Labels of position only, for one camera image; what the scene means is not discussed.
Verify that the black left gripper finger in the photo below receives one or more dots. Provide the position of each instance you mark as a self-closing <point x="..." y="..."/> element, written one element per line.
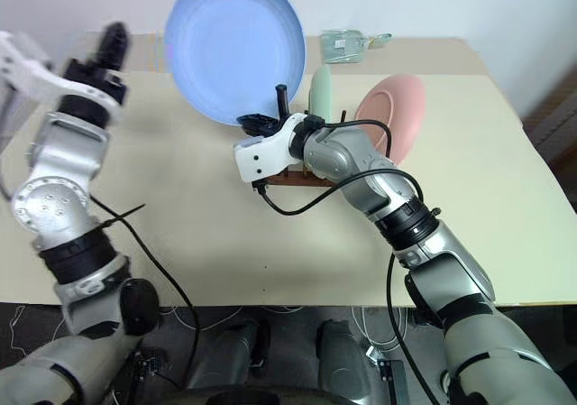
<point x="121" y="44"/>
<point x="106" y="46"/>

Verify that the dark rounded shape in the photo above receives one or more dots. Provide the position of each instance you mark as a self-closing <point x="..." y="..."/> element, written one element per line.
<point x="230" y="355"/>
<point x="342" y="360"/>

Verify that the pink plate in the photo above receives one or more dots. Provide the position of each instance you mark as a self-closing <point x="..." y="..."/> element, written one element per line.
<point x="401" y="107"/>

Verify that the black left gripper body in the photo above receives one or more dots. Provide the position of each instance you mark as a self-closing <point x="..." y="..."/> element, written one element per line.
<point x="97" y="79"/>

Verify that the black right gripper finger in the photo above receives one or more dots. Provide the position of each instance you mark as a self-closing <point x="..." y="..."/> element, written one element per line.
<point x="283" y="102"/>

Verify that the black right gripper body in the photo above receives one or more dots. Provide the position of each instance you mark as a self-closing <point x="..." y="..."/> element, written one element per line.
<point x="260" y="124"/>

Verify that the black flat box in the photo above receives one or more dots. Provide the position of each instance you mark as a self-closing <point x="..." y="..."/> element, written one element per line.
<point x="391" y="380"/>

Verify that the cream table mat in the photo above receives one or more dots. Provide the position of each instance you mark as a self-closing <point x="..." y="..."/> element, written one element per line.
<point x="225" y="224"/>

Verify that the clear glass jar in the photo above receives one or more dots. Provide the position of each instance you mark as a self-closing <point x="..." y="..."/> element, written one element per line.
<point x="342" y="46"/>

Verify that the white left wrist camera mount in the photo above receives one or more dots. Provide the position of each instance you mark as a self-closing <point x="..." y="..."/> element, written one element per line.
<point x="27" y="73"/>

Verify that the wooden dish rack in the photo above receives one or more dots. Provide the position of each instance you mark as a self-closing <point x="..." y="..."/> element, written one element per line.
<point x="293" y="179"/>

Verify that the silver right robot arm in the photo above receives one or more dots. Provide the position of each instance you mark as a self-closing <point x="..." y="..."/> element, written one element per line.
<point x="451" y="265"/>

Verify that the green plate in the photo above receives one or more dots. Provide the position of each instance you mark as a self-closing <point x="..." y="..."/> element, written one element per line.
<point x="322" y="94"/>

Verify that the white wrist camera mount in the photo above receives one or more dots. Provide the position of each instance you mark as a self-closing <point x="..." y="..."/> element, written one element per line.
<point x="27" y="73"/>
<point x="266" y="152"/>

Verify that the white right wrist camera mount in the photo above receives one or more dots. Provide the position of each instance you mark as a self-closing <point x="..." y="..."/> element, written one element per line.
<point x="266" y="152"/>

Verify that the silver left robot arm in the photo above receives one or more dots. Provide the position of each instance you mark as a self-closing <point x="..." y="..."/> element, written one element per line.
<point x="49" y="202"/>

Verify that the blue plate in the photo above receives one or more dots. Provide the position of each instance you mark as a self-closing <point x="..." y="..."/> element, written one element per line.
<point x="230" y="44"/>

